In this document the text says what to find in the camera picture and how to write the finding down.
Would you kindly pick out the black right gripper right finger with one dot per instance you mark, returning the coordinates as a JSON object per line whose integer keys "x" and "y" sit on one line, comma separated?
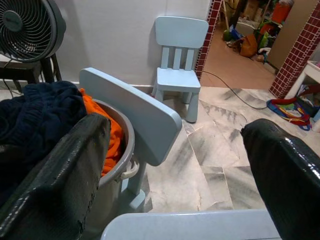
{"x": 287, "y": 180}

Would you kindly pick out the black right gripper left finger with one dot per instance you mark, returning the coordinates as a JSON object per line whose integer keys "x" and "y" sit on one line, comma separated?
{"x": 50, "y": 195}

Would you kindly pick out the navy knitted sweater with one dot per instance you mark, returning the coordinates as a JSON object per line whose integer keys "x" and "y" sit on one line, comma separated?
{"x": 37, "y": 117}

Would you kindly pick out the grey plastic bucket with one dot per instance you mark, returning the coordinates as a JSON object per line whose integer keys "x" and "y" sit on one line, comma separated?
{"x": 107, "y": 200}

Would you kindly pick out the orange cloth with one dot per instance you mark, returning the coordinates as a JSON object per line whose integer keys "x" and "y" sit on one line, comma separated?
{"x": 113, "y": 145}

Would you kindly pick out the white shelf unit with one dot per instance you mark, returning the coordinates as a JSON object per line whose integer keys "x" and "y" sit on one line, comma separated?
{"x": 310, "y": 72}

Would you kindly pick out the light blue children's chair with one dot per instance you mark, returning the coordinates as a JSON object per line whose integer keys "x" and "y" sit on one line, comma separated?
{"x": 140, "y": 117}
{"x": 180, "y": 30}

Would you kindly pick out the black side table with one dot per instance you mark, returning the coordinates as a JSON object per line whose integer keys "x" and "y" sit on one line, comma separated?
{"x": 22, "y": 71}

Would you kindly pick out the brown bag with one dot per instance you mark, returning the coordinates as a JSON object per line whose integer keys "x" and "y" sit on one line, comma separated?
{"x": 248, "y": 46}

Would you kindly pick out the orange bin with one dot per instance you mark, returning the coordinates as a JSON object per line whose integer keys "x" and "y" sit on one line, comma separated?
{"x": 281, "y": 12}

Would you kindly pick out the dark grey round fan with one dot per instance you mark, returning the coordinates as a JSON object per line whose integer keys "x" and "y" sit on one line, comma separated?
{"x": 27, "y": 27}

